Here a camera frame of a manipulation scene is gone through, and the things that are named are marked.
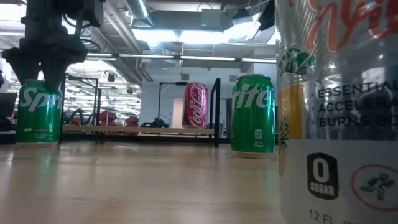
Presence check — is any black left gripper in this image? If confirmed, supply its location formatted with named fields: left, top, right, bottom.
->
left=1, top=0, right=88, bottom=94

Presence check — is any green Sprite can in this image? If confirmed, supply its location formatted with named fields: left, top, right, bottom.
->
left=15, top=79, right=63, bottom=147
left=231, top=74, right=276, bottom=159

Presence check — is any red Coca-Cola can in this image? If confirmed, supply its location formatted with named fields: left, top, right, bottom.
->
left=182, top=82, right=209, bottom=129

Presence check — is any silver pineapple Celsius slim can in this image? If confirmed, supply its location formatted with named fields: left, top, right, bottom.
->
left=275, top=0, right=398, bottom=224

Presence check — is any dark computer monitor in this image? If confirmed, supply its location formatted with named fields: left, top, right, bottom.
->
left=0, top=92, right=18, bottom=118

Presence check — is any red chair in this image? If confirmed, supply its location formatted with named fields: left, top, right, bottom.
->
left=125, top=116, right=140, bottom=128
left=99, top=110, right=118, bottom=127

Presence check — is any pale door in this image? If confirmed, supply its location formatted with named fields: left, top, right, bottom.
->
left=172, top=98, right=185, bottom=129

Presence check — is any long horizontal light bar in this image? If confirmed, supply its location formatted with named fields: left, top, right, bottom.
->
left=86, top=52, right=277, bottom=64

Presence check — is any grey ceiling air unit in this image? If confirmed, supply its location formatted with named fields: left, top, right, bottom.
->
left=149, top=8, right=234, bottom=32

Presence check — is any ribbed silver ventilation duct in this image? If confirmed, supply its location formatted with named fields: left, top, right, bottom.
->
left=81, top=26, right=109, bottom=54

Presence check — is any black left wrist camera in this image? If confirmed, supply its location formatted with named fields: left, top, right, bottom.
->
left=62, top=0, right=105, bottom=28

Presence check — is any smooth silver ventilation duct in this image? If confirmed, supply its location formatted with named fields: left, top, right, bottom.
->
left=126, top=0, right=155, bottom=27

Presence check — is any wooden shelf black metal frame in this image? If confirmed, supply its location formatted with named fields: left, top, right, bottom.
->
left=58, top=73, right=221, bottom=148

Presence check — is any black aluminium table frame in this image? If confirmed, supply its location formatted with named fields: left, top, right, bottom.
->
left=0, top=130, right=233, bottom=146

